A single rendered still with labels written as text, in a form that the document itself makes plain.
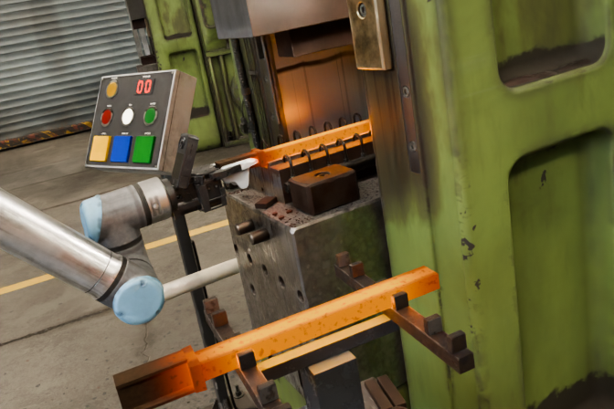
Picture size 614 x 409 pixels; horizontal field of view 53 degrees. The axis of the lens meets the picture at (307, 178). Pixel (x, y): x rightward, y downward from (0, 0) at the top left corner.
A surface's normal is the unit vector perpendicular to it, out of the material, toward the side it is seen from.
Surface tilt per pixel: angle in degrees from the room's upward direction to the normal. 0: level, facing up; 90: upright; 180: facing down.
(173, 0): 89
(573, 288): 90
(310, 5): 90
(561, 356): 90
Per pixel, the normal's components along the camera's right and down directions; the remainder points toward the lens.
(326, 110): 0.47, 0.18
